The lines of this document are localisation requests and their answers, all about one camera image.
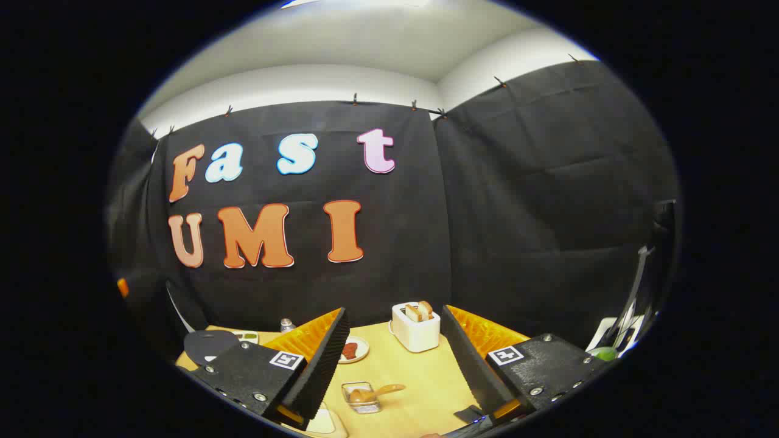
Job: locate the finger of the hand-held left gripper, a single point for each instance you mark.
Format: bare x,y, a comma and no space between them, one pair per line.
123,287

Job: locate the dark grey rice cooker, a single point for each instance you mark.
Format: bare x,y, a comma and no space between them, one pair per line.
210,345

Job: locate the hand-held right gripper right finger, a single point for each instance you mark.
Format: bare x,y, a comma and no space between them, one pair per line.
471,365

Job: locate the red meat piece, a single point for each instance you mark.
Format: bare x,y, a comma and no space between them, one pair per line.
350,350

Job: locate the black backdrop cloth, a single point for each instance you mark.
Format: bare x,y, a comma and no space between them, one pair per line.
487,213

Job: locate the green round object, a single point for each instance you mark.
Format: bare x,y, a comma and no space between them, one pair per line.
602,353

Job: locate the clear plastic bottle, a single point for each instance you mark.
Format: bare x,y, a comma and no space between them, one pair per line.
287,325

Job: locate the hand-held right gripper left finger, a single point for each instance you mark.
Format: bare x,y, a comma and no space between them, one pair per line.
319,371

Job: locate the small white sauce dish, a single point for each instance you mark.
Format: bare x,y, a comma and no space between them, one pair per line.
246,335

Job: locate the white toaster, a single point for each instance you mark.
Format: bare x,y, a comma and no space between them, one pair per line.
417,334

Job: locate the wooden spoon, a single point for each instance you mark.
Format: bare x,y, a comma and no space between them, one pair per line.
389,388

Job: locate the white round plate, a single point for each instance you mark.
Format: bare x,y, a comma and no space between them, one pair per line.
363,351

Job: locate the black stand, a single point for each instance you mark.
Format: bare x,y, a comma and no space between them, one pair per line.
636,280

